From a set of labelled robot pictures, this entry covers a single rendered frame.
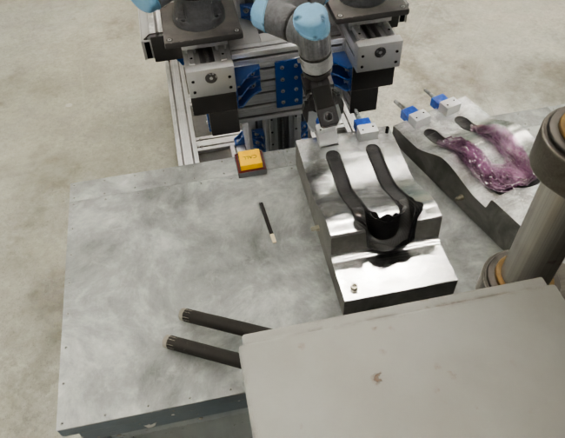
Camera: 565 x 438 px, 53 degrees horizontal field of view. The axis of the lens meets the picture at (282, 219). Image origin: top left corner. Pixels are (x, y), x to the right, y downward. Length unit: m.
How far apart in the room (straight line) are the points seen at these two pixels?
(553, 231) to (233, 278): 0.84
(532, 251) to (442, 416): 0.30
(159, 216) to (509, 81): 2.37
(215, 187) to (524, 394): 1.17
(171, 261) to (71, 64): 2.39
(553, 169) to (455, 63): 2.88
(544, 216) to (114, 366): 0.93
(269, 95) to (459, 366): 1.47
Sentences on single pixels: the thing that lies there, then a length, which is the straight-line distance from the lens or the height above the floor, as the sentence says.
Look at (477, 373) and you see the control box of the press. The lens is 0.52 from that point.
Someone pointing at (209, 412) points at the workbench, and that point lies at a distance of 1.34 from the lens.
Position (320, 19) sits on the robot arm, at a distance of 1.25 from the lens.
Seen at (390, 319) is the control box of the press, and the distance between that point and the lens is 0.53.
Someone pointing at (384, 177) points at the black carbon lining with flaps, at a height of 0.88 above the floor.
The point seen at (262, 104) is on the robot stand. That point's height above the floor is 0.74.
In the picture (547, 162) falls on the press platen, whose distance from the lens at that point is 0.62.
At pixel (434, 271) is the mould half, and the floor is 0.86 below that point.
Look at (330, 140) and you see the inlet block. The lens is 1.51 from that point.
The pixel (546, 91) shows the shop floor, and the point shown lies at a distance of 3.42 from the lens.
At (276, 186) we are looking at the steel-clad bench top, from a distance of 1.55.
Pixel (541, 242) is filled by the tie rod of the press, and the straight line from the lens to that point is 0.71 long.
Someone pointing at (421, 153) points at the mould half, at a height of 0.85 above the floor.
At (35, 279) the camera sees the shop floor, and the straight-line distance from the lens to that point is 2.57.
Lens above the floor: 1.92
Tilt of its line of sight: 50 degrees down
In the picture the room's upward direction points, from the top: 3 degrees counter-clockwise
